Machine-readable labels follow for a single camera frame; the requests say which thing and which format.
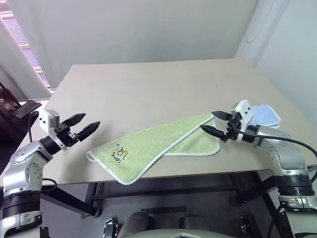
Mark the green towel with white trim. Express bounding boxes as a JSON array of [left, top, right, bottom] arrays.
[[86, 112, 221, 186]]

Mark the blue cloth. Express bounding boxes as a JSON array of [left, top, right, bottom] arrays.
[[249, 104, 283, 130]]

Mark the dark rounded shape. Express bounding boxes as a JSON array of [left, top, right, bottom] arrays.
[[179, 215, 211, 238], [123, 212, 155, 238]]

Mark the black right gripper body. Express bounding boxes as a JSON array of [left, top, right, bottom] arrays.
[[221, 113, 245, 143]]

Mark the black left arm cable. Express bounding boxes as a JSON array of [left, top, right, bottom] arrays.
[[27, 111, 58, 194]]

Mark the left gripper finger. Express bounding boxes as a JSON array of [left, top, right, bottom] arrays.
[[64, 113, 87, 127], [76, 120, 101, 142]]

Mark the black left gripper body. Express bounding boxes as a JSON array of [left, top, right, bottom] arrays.
[[54, 121, 83, 149]]

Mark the silver metal bracket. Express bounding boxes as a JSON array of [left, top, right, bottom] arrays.
[[103, 217, 117, 238]]

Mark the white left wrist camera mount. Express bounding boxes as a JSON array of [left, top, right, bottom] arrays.
[[39, 109, 68, 152]]

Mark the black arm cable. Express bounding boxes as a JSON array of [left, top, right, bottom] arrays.
[[27, 111, 58, 194], [241, 132, 317, 238]]

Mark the black flat device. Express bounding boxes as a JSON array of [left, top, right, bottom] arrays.
[[12, 100, 42, 119]]

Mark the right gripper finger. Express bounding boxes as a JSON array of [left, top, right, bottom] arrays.
[[211, 110, 233, 121], [200, 124, 227, 140]]

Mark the grey robot torso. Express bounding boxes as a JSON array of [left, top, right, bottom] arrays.
[[138, 229, 238, 238]]

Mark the black flat base plate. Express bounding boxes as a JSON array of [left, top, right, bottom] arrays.
[[140, 206, 187, 214]]

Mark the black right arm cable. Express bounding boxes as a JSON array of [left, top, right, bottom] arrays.
[[241, 132, 317, 238]]

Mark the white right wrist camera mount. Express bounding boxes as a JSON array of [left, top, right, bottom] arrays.
[[230, 100, 254, 143]]

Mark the window with slatted blind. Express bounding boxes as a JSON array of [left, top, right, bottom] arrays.
[[0, 9, 53, 94]]

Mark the black metal table frame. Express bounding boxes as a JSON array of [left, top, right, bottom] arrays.
[[41, 171, 280, 219]]

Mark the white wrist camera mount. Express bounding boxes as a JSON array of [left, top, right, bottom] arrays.
[[230, 100, 254, 143], [39, 109, 68, 152]]

